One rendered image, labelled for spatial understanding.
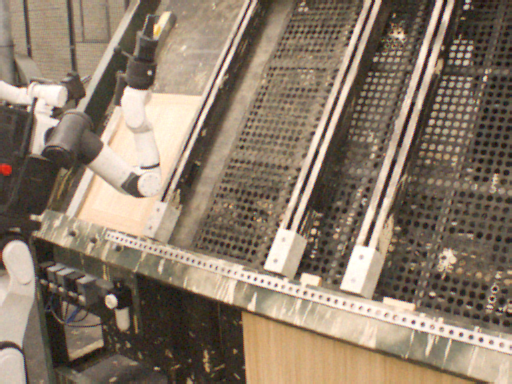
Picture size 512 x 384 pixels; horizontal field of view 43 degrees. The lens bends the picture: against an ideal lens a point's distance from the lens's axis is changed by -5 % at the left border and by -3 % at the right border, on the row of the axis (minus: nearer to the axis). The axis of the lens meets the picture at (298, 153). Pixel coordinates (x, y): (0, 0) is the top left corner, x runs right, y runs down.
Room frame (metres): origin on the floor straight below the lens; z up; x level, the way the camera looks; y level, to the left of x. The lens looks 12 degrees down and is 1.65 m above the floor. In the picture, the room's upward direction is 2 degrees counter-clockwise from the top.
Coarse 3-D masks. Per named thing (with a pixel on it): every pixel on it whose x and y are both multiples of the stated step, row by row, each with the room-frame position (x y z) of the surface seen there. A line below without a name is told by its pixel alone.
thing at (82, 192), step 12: (168, 12) 2.85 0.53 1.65; (168, 24) 2.83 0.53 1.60; (156, 48) 2.77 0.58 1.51; (120, 108) 2.62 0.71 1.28; (120, 120) 2.60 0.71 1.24; (108, 132) 2.57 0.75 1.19; (108, 144) 2.54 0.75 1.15; (84, 180) 2.47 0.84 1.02; (84, 192) 2.43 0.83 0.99; (72, 204) 2.42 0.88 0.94; (72, 216) 2.38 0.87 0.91
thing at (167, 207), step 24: (264, 0) 2.56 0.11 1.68; (240, 24) 2.50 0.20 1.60; (240, 48) 2.44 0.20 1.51; (216, 72) 2.40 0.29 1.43; (216, 96) 2.33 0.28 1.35; (192, 120) 2.30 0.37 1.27; (216, 120) 2.33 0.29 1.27; (192, 144) 2.23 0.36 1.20; (192, 168) 2.22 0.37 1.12; (168, 192) 2.15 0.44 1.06; (168, 216) 2.12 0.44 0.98
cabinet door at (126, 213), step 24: (168, 96) 2.54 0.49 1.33; (192, 96) 2.47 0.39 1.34; (168, 120) 2.46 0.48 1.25; (120, 144) 2.52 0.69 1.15; (168, 144) 2.38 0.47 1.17; (168, 168) 2.30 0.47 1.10; (96, 192) 2.42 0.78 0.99; (96, 216) 2.34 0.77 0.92; (120, 216) 2.28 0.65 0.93; (144, 216) 2.22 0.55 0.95
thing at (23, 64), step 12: (0, 48) 7.27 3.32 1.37; (12, 48) 7.35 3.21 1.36; (0, 60) 7.29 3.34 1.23; (12, 60) 7.35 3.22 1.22; (24, 60) 7.43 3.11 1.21; (0, 72) 7.29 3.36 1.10; (12, 72) 7.33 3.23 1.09; (24, 72) 7.27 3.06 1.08; (36, 72) 7.35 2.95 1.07; (12, 84) 6.77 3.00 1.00; (24, 84) 6.86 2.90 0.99
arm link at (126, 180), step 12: (108, 156) 1.90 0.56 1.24; (96, 168) 1.88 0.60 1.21; (108, 168) 1.89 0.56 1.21; (120, 168) 1.91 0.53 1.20; (132, 168) 1.95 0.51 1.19; (108, 180) 1.91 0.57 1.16; (120, 180) 1.91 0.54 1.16; (132, 180) 1.92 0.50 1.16; (144, 180) 1.93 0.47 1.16; (156, 180) 1.95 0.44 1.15; (120, 192) 1.94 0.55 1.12; (132, 192) 1.92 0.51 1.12; (144, 192) 1.93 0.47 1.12; (156, 192) 1.95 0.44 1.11
